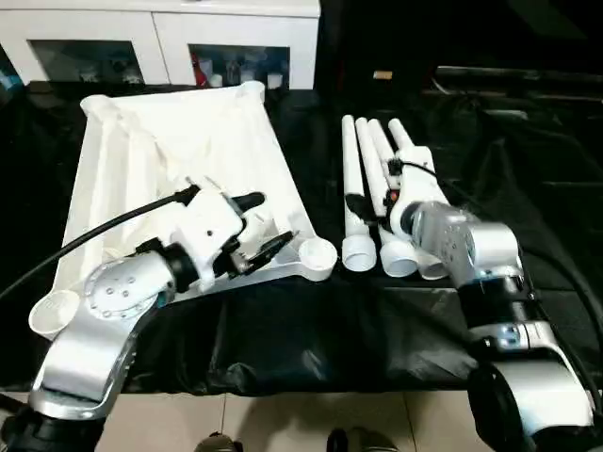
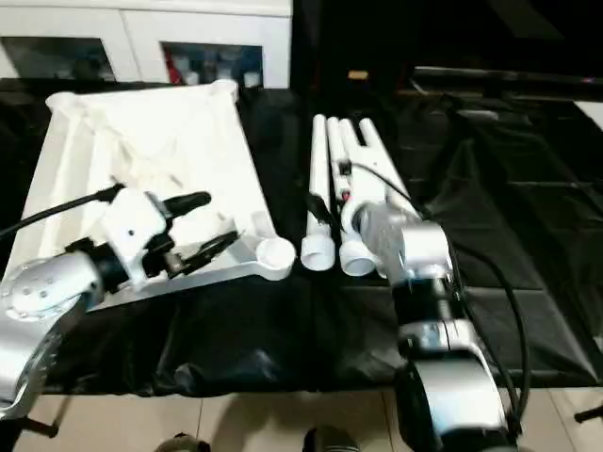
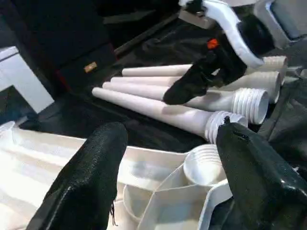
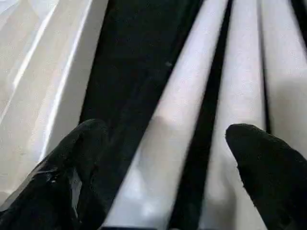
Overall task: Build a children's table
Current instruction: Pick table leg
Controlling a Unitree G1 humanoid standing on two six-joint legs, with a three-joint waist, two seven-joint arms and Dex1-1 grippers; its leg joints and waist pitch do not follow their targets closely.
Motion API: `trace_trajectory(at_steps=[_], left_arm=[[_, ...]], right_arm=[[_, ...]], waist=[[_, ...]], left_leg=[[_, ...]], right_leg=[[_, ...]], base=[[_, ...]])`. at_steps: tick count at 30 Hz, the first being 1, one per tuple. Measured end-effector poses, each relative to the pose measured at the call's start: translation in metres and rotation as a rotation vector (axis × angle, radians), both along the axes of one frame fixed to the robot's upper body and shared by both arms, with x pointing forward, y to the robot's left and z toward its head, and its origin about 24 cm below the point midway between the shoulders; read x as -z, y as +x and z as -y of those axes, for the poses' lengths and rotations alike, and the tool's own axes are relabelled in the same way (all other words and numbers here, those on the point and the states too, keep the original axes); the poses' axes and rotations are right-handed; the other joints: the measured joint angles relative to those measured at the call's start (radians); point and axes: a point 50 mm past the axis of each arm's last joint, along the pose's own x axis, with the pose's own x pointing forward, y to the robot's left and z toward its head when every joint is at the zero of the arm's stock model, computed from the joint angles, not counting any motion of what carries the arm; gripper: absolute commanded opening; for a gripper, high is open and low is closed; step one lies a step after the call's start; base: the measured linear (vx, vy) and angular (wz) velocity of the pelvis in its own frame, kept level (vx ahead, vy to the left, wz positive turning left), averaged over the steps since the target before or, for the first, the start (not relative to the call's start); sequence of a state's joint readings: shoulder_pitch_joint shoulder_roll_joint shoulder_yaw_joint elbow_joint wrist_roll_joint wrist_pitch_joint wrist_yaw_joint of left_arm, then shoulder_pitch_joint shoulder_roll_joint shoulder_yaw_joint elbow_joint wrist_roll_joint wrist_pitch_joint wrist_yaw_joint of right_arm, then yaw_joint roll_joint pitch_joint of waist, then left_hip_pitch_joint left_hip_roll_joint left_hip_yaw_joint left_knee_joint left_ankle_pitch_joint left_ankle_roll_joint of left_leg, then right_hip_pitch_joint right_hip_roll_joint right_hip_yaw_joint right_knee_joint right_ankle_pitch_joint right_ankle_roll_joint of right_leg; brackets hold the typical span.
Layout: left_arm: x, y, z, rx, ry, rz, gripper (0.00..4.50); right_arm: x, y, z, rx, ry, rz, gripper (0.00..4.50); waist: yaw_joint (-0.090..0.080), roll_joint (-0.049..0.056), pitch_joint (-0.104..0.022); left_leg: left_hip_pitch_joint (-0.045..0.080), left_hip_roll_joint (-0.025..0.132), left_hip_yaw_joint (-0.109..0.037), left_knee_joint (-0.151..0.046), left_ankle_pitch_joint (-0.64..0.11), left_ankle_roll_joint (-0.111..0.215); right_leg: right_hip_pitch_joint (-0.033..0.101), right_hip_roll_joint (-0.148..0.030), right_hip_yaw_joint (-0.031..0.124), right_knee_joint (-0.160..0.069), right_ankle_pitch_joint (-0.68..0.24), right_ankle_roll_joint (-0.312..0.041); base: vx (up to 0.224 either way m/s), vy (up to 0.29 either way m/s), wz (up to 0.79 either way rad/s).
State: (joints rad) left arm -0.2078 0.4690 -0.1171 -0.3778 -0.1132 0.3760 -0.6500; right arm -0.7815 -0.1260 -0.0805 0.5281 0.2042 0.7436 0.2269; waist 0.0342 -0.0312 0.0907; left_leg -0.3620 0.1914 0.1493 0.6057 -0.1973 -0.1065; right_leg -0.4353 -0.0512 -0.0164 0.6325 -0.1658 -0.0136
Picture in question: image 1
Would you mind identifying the white glass-door cabinet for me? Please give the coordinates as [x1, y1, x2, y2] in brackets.
[0, 0, 321, 90]

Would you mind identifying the dark robot right foot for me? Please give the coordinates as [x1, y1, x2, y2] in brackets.
[325, 426, 398, 452]

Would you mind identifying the dark robot foot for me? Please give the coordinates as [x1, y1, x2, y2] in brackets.
[193, 431, 237, 452]
[325, 426, 398, 452]

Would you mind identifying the dark robot left foot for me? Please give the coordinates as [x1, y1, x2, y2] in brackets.
[193, 431, 237, 452]

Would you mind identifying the white plastic table top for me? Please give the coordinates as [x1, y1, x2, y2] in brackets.
[28, 82, 338, 340]

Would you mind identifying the white plastic table leg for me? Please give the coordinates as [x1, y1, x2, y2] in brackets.
[389, 119, 436, 176]
[341, 115, 378, 273]
[369, 119, 448, 282]
[354, 117, 418, 279]

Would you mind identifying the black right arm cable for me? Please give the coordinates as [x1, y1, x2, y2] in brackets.
[387, 157, 603, 401]

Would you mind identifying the black work mat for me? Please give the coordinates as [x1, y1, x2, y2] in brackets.
[0, 80, 603, 395]

